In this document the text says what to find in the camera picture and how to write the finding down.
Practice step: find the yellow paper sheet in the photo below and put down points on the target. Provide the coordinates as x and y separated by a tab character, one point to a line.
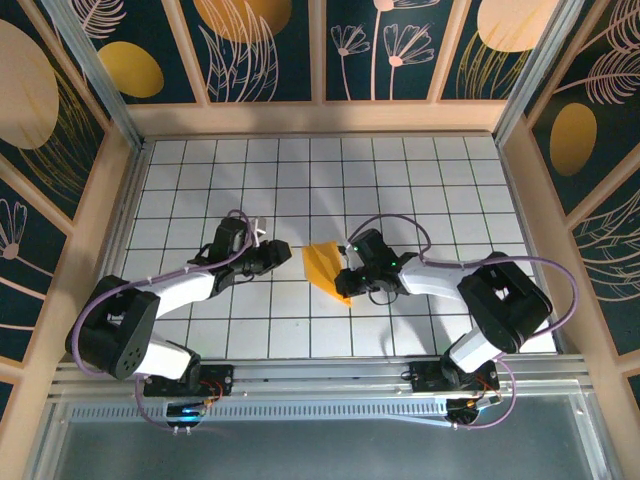
320	265

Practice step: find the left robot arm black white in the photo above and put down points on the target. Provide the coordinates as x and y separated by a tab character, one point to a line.
115	330

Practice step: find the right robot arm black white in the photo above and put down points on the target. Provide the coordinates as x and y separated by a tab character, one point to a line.
505	300

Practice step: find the grey metal sheet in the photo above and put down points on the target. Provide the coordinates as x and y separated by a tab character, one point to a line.
320	450

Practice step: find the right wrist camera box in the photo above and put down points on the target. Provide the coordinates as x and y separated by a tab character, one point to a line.
350	252

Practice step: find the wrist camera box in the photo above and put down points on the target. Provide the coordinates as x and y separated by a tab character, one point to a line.
350	252
257	230

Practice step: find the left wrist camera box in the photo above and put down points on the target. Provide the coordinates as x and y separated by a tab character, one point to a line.
257	230

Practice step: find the aluminium mounting rail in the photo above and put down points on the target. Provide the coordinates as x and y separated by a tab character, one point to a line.
320	375

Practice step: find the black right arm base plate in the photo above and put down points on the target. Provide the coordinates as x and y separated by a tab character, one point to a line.
425	375

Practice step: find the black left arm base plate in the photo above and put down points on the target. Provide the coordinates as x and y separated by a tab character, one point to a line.
220	375

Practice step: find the aluminium frame post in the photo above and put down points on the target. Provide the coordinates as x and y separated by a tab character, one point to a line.
100	80
539	70

